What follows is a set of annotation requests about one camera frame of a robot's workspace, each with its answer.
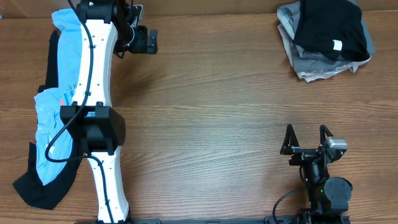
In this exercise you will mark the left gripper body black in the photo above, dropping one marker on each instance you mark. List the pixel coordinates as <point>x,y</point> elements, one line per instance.
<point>139,43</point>

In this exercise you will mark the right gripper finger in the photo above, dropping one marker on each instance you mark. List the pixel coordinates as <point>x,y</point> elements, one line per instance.
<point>324,133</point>
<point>290,144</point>

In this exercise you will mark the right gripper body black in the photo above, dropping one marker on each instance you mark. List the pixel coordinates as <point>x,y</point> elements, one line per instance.
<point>308,150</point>

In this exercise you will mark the black t-shirt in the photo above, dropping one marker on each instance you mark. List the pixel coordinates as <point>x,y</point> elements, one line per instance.
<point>332,28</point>

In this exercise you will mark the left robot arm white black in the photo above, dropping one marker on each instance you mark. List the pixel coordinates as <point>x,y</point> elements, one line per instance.
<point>108,28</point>

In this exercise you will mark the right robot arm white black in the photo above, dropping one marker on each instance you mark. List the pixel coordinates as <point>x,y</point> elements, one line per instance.
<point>328,197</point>

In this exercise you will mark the gray folded garment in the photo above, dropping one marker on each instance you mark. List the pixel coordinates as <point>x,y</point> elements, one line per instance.
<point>289,15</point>

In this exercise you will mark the light blue t-shirt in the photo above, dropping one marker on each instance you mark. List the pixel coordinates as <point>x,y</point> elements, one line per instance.
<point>48,102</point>

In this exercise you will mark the black garment under blue shirt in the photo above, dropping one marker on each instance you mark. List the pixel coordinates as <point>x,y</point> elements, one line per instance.
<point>29,186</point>

